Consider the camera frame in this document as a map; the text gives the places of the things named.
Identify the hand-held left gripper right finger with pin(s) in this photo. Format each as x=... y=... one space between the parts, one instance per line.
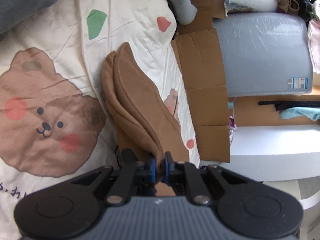
x=165 y=171

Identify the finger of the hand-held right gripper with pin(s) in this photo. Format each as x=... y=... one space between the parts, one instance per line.
x=128 y=156

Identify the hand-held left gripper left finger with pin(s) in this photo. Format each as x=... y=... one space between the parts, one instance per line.
x=153 y=171

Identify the brown printed t-shirt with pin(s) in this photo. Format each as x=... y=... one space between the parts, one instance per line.
x=135 y=92

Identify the purple packet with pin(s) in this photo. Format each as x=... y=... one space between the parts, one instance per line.
x=232 y=122

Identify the brown board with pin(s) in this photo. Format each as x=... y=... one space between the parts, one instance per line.
x=250 y=115

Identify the flattened cardboard sheet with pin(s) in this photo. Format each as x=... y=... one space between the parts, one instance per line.
x=202 y=62

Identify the cream bear print blanket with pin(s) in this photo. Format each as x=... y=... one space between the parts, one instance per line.
x=62 y=42

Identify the teal hanging cloth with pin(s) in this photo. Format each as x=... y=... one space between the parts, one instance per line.
x=300 y=113

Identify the grey plastic-wrapped appliance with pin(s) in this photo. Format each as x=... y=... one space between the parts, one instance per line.
x=260 y=55

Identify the grey neck pillow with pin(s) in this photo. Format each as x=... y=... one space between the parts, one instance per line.
x=182 y=7

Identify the grey-blue sweatshirt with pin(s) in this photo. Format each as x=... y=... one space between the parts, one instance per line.
x=25 y=2

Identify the pale pink hanging garment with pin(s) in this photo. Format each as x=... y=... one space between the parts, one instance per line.
x=315 y=45

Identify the olive hanging garment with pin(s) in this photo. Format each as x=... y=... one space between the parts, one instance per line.
x=287 y=1

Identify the black hanging garment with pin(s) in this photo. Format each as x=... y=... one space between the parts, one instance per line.
x=305 y=2

